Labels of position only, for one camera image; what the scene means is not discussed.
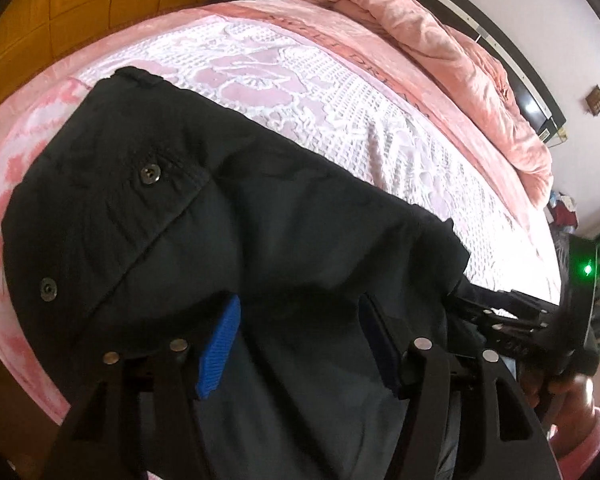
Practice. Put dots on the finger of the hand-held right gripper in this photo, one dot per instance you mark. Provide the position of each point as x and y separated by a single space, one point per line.
510 300
505 340

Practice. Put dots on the red plush toy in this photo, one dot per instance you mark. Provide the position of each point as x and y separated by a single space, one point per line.
566 210

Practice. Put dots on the pink patterned bed blanket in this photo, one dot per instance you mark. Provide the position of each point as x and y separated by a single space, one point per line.
330 105

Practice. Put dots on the orange wooden wardrobe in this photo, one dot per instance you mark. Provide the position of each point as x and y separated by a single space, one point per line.
80 15

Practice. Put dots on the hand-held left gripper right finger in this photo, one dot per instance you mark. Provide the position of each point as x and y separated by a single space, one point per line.
380 345

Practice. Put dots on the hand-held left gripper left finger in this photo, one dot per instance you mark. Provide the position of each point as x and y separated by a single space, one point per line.
221 340

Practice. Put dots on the black bed headboard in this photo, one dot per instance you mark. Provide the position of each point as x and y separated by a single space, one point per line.
485 25

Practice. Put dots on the brown wall ornament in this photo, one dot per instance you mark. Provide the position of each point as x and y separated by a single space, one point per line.
595 99

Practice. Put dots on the person's right hand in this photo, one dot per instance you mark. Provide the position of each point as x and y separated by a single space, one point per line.
562 387

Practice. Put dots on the person's right forearm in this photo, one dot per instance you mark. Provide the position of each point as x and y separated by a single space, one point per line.
580 435

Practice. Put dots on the pink plush comforter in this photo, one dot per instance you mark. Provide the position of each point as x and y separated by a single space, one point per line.
430 50

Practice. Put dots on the black pants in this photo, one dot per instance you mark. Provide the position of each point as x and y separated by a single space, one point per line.
240 240

